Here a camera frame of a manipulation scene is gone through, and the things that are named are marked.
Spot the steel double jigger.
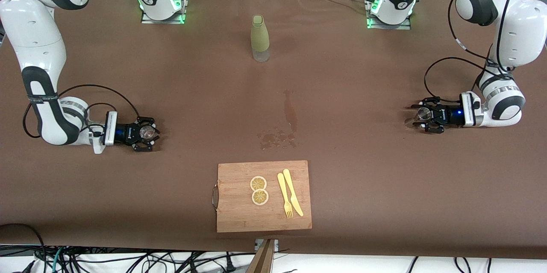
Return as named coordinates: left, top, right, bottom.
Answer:
left=404, top=108, right=432, bottom=129

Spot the brown table cover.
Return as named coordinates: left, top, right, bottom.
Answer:
left=0, top=0, right=547, bottom=260

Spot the yellow plastic fork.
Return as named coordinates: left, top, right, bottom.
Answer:
left=277, top=173, right=294, bottom=219

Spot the green sleeved glass bottle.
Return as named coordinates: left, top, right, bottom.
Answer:
left=250, top=15, right=271, bottom=62

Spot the yellow plastic knife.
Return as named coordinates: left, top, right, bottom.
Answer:
left=282, top=169, right=304, bottom=217

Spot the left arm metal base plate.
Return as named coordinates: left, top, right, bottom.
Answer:
left=365, top=0, right=412, bottom=30

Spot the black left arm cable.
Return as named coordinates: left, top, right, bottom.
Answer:
left=424, top=0, right=525, bottom=103

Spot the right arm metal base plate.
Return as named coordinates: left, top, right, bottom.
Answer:
left=140, top=0, right=188, bottom=25

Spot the wooden cutting board with handle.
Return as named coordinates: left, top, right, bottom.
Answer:
left=212, top=160, right=312, bottom=233

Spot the thick black floor cable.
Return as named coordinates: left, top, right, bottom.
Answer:
left=0, top=223, right=47, bottom=273

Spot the metal support post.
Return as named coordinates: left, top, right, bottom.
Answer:
left=247, top=239, right=275, bottom=273

